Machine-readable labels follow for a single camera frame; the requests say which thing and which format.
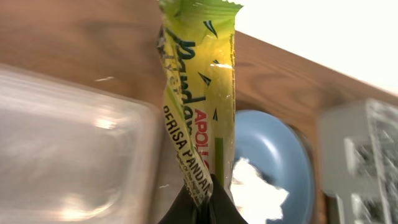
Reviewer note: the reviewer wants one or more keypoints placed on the clear plastic waste bin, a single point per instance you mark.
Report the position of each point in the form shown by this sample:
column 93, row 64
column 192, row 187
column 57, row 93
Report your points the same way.
column 71, row 154

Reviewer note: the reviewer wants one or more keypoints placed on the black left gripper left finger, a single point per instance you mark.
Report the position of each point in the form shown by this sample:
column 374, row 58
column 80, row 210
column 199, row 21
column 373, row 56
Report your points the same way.
column 183, row 210

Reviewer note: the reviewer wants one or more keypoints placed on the grey dishwasher rack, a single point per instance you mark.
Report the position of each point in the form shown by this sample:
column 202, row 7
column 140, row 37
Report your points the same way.
column 358, row 155

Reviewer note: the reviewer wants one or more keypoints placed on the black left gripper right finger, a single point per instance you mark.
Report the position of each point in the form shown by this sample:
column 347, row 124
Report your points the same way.
column 220, row 209

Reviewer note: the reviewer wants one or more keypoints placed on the white tissue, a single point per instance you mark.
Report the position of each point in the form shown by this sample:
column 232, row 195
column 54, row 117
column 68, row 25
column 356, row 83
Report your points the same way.
column 256, row 200

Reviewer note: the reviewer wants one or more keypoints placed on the dark blue plate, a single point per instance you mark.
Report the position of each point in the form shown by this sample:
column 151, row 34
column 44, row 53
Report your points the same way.
column 278, row 154

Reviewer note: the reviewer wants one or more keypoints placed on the green yellow snack wrapper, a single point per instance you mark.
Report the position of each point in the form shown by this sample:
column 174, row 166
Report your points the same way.
column 196, row 47

